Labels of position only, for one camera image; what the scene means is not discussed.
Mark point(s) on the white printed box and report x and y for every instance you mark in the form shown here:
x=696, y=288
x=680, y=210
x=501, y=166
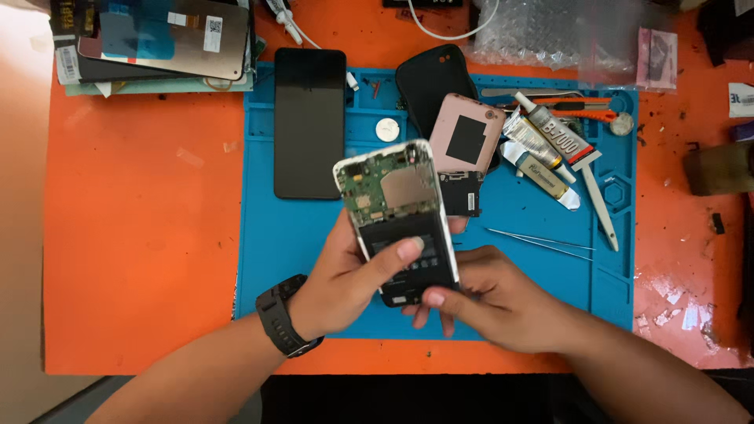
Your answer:
x=742, y=100

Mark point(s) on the white round disc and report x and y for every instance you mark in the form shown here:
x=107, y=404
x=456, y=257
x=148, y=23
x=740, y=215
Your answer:
x=387, y=129

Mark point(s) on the silver round disc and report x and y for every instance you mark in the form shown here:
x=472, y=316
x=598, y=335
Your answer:
x=622, y=123

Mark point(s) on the pink phone back cover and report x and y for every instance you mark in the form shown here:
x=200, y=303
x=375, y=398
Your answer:
x=465, y=138

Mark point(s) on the clear bubble wrap bag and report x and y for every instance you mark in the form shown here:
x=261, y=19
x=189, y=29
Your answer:
x=548, y=32

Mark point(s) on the person's right hand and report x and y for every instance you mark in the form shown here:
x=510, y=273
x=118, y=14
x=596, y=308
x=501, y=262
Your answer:
x=506, y=306

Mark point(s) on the clear glue tube red cap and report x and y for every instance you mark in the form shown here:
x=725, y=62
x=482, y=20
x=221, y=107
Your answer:
x=556, y=132

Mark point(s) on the white plastic pry tool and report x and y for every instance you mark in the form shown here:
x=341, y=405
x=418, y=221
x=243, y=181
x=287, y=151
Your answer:
x=599, y=203

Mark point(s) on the white phone with circuit board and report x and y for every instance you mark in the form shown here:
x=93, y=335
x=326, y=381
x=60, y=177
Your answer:
x=392, y=188

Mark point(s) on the cream glue tube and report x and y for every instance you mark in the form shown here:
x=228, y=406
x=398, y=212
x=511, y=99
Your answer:
x=542, y=179

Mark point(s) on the silver glue tube white nozzle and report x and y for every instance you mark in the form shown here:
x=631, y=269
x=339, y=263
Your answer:
x=533, y=141

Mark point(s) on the blue silicone repair mat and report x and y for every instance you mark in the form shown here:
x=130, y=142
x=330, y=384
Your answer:
x=283, y=247

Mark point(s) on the small red tool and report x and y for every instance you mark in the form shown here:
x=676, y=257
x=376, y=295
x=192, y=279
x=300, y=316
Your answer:
x=376, y=88

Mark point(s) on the black smartphone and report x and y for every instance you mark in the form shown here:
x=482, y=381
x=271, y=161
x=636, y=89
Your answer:
x=309, y=123

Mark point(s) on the black bag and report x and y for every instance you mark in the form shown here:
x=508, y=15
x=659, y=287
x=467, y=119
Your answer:
x=727, y=26

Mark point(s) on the small black plastic phone part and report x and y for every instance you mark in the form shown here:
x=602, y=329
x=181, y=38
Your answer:
x=462, y=194

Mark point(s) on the black phone case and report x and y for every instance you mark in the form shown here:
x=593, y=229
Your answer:
x=427, y=79

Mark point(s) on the stack of phone screens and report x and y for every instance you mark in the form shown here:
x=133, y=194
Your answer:
x=159, y=41

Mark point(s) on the small black chip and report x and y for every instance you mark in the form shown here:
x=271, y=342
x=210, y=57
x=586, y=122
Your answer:
x=718, y=224

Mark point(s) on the person's left hand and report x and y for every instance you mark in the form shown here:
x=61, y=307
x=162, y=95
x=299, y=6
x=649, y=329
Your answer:
x=336, y=282

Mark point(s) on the pink plastic packet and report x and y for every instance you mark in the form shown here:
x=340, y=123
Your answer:
x=657, y=59

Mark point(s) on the grey metal spudger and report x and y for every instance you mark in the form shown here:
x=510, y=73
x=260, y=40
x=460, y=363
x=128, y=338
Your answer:
x=506, y=92

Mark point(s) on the black wristwatch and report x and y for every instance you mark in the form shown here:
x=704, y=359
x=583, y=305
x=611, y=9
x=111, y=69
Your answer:
x=283, y=318

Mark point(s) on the orange desk mat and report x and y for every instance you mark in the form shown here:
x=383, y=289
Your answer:
x=135, y=235

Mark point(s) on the orange utility knife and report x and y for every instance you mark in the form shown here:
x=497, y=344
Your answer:
x=580, y=113

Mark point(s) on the black flat device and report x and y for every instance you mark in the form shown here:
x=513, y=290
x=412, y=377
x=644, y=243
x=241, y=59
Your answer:
x=421, y=3

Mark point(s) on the thin metal tweezers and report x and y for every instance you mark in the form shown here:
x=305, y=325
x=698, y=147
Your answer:
x=542, y=242

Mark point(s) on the dark olive block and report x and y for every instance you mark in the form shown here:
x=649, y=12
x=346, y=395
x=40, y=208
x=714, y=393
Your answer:
x=718, y=168

